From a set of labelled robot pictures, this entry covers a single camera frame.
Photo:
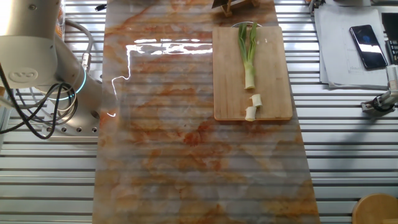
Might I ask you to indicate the wooden cutting board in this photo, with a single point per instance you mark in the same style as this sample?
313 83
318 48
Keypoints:
230 77

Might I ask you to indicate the metal clamp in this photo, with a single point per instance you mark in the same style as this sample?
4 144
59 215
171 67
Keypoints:
381 102

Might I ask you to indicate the ribbed grey camera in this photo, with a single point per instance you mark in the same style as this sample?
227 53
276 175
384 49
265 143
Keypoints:
314 4

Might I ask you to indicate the short white scallion piece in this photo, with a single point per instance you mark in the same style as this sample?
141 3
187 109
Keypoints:
250 114
257 100

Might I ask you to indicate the green scallion stalk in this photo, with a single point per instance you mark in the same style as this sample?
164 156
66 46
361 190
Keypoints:
249 74

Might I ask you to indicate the wooden knife rack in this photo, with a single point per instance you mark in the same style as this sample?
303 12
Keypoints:
228 12

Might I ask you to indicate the black smartphone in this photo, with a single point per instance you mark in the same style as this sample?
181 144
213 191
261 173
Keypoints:
368 46

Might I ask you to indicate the black keyboard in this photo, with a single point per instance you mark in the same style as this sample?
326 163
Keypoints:
391 25

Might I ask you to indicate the white paper stack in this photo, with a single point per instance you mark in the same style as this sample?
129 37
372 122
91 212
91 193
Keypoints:
335 46

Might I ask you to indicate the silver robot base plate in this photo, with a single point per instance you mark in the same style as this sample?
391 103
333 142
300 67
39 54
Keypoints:
77 133

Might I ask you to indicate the round wooden disc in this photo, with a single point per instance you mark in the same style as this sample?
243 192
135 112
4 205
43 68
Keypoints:
376 210

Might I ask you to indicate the round orange fruit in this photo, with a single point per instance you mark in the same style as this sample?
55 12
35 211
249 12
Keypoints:
59 29

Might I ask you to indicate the orange marble pattern mat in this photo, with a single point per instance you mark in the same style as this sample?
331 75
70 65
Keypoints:
186 155

